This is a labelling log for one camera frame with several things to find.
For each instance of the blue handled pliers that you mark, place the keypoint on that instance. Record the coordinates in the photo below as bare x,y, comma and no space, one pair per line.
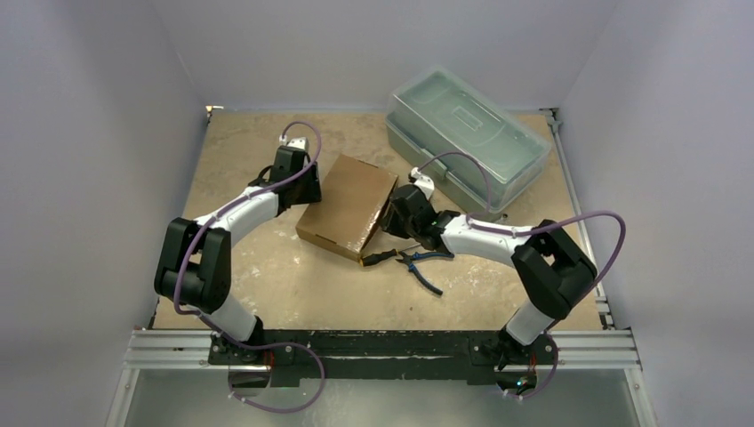
424,267

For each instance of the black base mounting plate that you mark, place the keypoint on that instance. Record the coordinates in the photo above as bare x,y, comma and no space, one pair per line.
476,357

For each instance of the yellow black screwdriver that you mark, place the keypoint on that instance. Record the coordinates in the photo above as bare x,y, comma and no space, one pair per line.
376,258

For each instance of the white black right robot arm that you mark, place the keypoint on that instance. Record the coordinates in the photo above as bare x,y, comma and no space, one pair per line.
554,272

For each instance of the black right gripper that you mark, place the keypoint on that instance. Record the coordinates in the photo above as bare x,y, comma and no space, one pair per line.
392,213

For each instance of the translucent green plastic toolbox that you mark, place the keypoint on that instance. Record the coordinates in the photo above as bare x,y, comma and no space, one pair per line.
478,155

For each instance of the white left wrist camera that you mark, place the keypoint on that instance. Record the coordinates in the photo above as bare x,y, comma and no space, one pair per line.
296,145

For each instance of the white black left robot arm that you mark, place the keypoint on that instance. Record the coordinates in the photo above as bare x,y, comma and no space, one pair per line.
194,270

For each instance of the aluminium front frame rail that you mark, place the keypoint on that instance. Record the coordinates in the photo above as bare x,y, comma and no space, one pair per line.
168,381

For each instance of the brown cardboard express box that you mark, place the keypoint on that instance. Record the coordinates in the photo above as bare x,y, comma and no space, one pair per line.
354,197

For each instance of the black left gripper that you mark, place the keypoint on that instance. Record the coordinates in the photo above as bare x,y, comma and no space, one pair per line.
311,194

